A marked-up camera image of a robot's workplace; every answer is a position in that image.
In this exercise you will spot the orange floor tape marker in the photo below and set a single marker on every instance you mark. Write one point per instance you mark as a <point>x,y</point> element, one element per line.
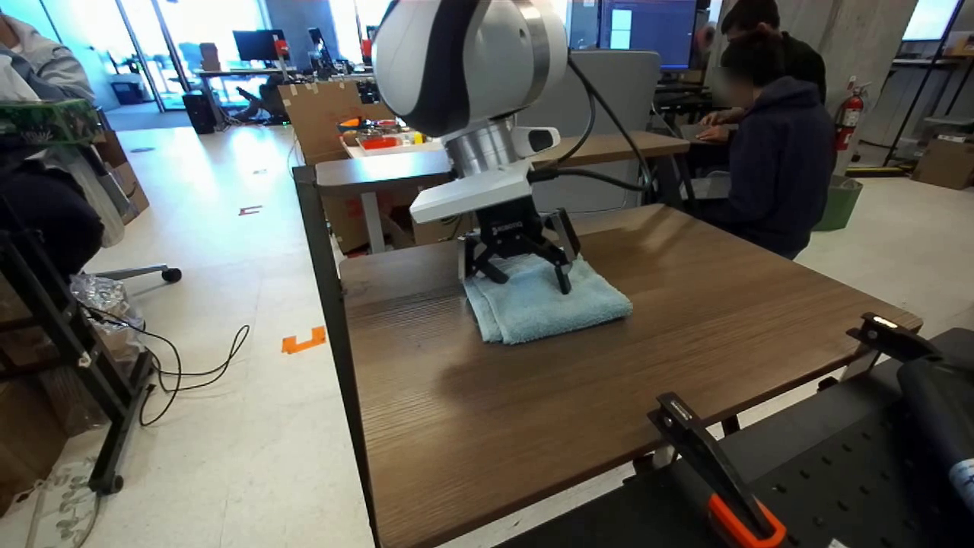
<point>311,340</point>

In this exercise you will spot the person in grey sweater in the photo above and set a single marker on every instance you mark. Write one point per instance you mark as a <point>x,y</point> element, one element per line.
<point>37,186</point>

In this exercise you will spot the brown cardboard box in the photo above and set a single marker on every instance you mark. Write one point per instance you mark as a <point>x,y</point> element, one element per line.
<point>314,113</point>

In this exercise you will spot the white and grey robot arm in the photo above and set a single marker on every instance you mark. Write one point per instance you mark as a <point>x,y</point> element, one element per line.
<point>460,71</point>

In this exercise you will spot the black orange bar clamp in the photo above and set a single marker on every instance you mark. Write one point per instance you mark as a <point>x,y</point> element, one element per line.
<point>736,515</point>

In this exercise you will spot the red fire extinguisher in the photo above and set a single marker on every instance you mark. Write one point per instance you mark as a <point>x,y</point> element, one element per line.
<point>847,123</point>

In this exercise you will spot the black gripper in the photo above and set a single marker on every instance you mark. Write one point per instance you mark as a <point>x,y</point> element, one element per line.
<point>511,231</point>

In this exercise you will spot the black tripod stand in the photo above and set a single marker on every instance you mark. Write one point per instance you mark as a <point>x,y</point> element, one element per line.
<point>76,344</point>

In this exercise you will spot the light blue cloth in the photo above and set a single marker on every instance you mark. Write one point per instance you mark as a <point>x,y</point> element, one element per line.
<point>531,307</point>

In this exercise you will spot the tray of colourful toys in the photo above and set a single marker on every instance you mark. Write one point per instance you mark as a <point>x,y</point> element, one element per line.
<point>374,135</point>

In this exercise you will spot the person in dark hoodie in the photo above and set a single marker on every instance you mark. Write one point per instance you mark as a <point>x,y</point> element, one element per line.
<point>781,153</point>

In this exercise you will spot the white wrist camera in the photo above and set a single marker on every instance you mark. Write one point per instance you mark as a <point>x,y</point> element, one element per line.
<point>492,168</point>

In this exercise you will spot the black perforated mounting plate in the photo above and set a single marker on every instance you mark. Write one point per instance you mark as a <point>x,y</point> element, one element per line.
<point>849,467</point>

